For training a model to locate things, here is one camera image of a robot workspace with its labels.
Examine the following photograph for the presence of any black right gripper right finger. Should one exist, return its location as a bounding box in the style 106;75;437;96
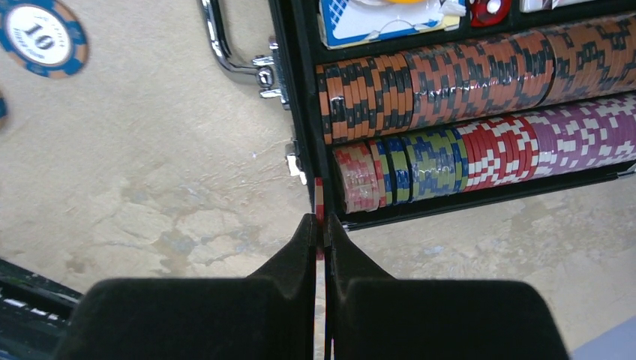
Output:
323;214;569;359

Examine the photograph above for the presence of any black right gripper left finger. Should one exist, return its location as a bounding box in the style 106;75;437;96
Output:
55;214;318;359

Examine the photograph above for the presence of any red 5 chip stack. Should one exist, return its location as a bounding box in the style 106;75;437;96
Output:
313;177;331;359
332;142;380;214

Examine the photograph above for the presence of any yellow big blind button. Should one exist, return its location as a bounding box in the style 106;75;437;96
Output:
386;0;427;5

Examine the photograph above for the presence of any blue 10 chip single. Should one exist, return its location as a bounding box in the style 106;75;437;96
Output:
0;94;8;124
1;1;89;79

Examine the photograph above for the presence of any black poker chip case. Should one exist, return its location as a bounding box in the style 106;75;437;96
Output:
270;1;635;230

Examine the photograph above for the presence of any black orange chip row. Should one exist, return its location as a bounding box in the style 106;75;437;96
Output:
315;13;635;144

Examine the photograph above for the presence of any blue playing card deck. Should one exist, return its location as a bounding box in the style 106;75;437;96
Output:
317;0;467;50

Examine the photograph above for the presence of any red dice row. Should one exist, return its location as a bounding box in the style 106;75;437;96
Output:
469;0;512;27

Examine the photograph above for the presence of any red playing card deck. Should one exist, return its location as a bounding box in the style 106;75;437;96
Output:
520;0;593;14

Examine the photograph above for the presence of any chrome case handle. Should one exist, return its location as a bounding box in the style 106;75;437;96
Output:
197;0;290;110

